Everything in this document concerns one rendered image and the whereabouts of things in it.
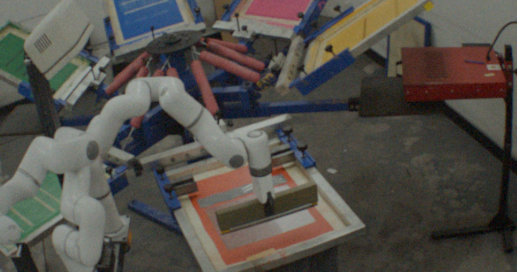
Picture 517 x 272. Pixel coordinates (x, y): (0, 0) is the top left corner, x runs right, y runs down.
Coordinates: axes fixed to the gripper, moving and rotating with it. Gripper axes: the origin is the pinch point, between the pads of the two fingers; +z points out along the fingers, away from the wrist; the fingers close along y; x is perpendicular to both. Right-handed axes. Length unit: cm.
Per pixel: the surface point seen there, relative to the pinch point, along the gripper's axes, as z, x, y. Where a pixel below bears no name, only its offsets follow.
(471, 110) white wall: 86, 202, -149
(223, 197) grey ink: 14.2, -7.1, -36.3
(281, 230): 14.5, 4.9, -4.0
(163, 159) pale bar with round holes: 7, -24, -67
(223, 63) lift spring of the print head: -9, 19, -109
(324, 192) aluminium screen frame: 10.8, 26.2, -13.7
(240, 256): 14.8, -13.1, 3.1
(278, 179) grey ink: 14.0, 15.8, -36.4
